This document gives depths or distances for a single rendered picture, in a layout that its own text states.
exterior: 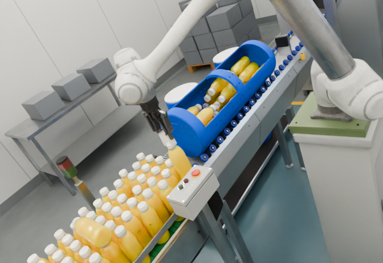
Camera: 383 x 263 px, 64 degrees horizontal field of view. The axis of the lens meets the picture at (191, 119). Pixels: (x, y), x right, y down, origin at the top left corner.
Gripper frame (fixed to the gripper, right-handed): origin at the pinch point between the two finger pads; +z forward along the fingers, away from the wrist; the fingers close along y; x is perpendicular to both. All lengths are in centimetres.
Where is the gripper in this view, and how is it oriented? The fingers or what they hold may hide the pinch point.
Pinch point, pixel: (167, 138)
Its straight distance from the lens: 132.7
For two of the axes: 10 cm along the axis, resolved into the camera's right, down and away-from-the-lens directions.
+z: 3.7, 8.1, 4.5
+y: -7.3, -0.4, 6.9
